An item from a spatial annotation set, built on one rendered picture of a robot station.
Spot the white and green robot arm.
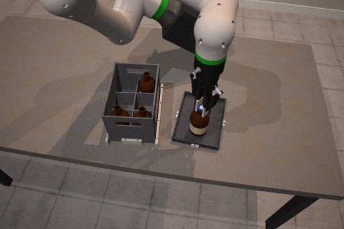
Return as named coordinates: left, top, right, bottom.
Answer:
left=40, top=0, right=239, bottom=78

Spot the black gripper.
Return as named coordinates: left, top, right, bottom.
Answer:
left=190, top=72, right=223, bottom=117

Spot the grey divided crate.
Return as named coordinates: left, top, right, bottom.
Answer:
left=101, top=66, right=161, bottom=143

